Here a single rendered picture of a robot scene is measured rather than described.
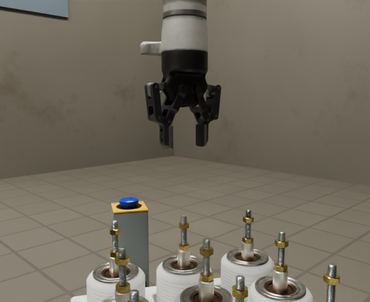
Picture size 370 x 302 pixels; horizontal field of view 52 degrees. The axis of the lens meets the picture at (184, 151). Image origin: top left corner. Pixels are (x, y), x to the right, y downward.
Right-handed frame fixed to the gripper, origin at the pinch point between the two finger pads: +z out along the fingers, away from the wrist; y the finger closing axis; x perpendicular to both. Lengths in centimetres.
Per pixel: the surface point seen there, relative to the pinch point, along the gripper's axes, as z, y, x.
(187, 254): 19.5, -0.2, -1.1
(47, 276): 47, -7, 63
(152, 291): 28.9, -2.5, 7.0
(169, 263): 21.5, -2.3, 1.3
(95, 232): 47, 21, 92
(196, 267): 21.5, 0.7, -2.6
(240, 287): 14.0, -8.5, -22.4
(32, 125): 10, 32, 234
